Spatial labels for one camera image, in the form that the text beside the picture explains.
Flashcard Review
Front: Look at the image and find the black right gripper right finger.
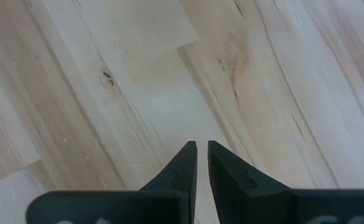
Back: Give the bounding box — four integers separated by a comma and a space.
207, 140, 364, 224

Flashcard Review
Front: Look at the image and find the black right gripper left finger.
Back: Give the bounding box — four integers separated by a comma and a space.
26, 140, 198, 224

